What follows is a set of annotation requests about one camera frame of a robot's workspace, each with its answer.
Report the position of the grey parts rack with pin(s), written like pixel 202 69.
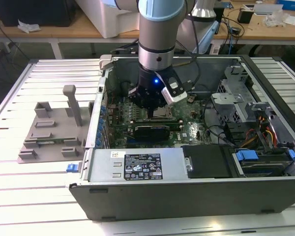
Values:
pixel 61 118

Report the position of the black graphics card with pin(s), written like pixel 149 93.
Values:
pixel 151 132

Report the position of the black plastic shroud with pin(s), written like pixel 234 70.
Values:
pixel 206 159

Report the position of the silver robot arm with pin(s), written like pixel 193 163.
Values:
pixel 156 32

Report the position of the white machine housing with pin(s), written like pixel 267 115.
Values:
pixel 100 19

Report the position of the clear plastic bag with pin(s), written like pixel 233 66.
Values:
pixel 275 19

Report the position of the grey power supply unit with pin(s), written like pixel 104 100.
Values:
pixel 105 167

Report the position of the hard disk in blue carrier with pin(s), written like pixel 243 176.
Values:
pixel 247 155

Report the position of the large black box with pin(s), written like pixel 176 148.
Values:
pixel 39 12

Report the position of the green motherboard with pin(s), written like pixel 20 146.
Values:
pixel 189 127

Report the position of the blue case latch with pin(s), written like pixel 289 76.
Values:
pixel 71 168

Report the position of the black open PC case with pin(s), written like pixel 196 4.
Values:
pixel 186 199

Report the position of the blue cardboard box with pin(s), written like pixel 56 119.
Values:
pixel 292 4

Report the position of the coin cell battery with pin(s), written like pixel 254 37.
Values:
pixel 191 98

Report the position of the white flat card box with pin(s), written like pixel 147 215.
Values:
pixel 268 9

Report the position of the crumpled white paper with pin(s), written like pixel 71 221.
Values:
pixel 27 27

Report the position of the black RAM slot pair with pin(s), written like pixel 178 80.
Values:
pixel 162 121

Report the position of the metal drive cage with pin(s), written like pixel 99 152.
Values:
pixel 229 118

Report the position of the small black box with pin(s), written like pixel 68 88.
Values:
pixel 244 16

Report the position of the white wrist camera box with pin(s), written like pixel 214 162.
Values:
pixel 168 97

